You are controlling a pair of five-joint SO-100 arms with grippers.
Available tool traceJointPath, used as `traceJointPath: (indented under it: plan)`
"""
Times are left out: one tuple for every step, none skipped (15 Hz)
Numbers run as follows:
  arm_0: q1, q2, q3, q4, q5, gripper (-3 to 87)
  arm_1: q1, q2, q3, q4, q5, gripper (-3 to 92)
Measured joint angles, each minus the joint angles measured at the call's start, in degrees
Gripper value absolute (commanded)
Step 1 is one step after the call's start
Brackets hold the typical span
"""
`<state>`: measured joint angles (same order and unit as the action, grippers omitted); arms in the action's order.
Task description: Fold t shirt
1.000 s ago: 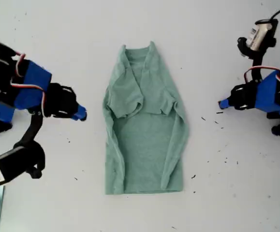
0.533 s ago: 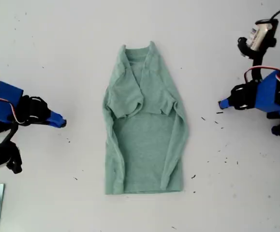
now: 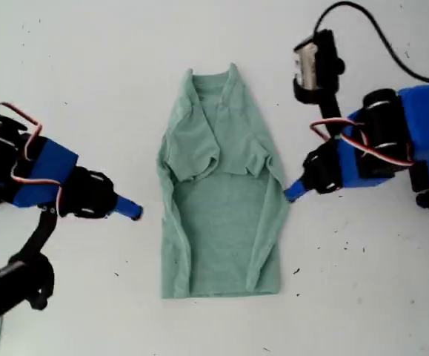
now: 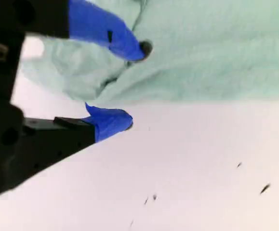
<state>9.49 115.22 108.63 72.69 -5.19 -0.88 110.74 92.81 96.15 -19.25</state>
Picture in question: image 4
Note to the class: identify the green t shirt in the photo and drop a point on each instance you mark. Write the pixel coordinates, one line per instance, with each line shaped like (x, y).
(202, 60)

